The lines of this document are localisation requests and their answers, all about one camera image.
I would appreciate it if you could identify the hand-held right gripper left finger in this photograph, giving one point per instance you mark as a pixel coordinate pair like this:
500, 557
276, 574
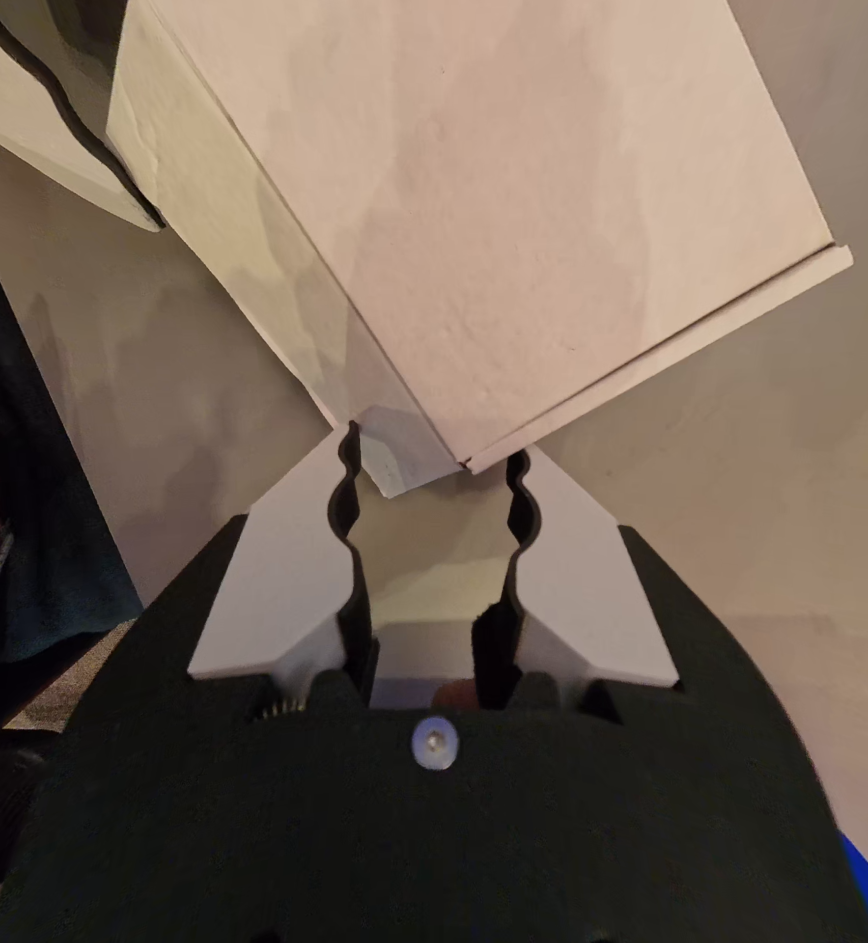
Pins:
271, 597

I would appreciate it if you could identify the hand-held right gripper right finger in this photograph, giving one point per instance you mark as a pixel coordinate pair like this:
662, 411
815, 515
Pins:
588, 597

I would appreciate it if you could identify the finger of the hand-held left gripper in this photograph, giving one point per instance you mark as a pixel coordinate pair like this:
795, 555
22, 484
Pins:
36, 125

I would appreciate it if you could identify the white cardboard box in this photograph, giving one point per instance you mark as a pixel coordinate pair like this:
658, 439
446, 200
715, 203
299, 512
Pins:
515, 184

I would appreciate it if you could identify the person's dark clothing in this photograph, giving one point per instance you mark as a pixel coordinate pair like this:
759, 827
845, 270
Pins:
36, 516

